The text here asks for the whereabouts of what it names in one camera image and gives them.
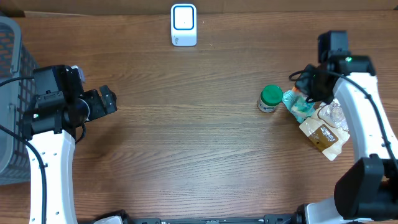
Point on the mint green wipe packet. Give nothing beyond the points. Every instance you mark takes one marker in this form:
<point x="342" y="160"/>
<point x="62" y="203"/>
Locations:
<point x="295" y="102"/>

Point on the grey plastic mesh basket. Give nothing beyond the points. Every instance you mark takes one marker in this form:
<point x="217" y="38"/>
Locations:
<point x="16" y="61"/>

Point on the brown white snack bag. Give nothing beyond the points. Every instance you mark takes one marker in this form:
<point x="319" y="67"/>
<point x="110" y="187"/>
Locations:
<point x="327" y="129"/>

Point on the orange tissue pack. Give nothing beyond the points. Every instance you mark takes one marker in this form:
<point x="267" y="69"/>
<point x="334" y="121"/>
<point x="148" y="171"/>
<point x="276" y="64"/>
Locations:
<point x="296" y="90"/>

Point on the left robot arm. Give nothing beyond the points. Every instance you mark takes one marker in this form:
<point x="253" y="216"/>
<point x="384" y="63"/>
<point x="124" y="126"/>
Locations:
<point x="50" y="136"/>

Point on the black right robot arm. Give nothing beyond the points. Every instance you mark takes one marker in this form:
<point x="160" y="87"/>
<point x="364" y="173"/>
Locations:
<point x="368" y="190"/>

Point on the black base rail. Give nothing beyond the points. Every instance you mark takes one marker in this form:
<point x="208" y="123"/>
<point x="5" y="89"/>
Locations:
<point x="266" y="219"/>

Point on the green lid spice jar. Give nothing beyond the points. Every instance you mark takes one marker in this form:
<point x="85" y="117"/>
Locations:
<point x="270" y="98"/>

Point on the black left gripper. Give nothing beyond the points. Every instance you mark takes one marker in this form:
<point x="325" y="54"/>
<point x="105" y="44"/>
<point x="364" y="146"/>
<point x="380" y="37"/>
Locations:
<point x="99" y="109"/>

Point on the white barcode scanner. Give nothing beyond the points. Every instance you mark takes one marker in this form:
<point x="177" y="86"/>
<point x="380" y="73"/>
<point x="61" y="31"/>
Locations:
<point x="183" y="25"/>

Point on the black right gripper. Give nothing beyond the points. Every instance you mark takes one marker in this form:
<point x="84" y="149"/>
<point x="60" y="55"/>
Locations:
<point x="302" y="84"/>

